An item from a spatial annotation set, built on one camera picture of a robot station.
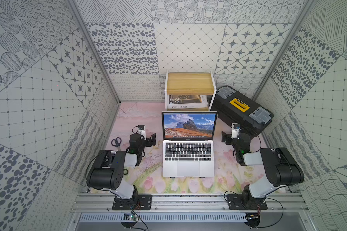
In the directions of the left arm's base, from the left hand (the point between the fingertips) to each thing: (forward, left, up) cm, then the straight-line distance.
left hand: (146, 131), depth 94 cm
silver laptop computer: (-12, -27, +2) cm, 30 cm away
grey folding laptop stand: (-26, -35, -7) cm, 44 cm away
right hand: (+2, -56, -2) cm, 56 cm away
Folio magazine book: (+16, -27, +13) cm, 34 cm away
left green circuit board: (-45, +2, -8) cm, 46 cm away
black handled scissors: (-5, +21, -7) cm, 22 cm away
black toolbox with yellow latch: (+14, -59, +9) cm, 61 cm away
